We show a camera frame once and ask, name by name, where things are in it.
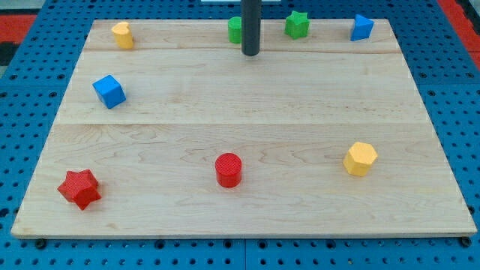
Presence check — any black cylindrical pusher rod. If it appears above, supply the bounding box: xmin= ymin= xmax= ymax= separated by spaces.
xmin=241 ymin=0 xmax=262 ymax=56

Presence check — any green star block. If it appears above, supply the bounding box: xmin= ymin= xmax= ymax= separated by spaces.
xmin=284 ymin=10 xmax=310 ymax=39

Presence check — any wooden board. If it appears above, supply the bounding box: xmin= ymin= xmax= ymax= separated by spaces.
xmin=11 ymin=19 xmax=477 ymax=239

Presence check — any red star block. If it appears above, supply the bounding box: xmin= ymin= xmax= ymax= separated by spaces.
xmin=57 ymin=169 xmax=102 ymax=211

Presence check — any green cylinder block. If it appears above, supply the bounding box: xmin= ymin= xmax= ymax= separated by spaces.
xmin=227 ymin=16 xmax=242 ymax=44

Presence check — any blue triangle block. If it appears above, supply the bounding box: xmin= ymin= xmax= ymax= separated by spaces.
xmin=350 ymin=14 xmax=374 ymax=41

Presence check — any yellow heart block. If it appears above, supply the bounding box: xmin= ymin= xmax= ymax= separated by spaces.
xmin=111 ymin=22 xmax=134 ymax=50

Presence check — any red cylinder block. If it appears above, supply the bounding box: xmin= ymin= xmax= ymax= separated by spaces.
xmin=214 ymin=153 xmax=242 ymax=188

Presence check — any blue cube block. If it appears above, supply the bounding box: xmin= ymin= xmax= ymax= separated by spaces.
xmin=92 ymin=74 xmax=126 ymax=109

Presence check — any yellow hexagon block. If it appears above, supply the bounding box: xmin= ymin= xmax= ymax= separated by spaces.
xmin=343 ymin=142 xmax=378 ymax=176

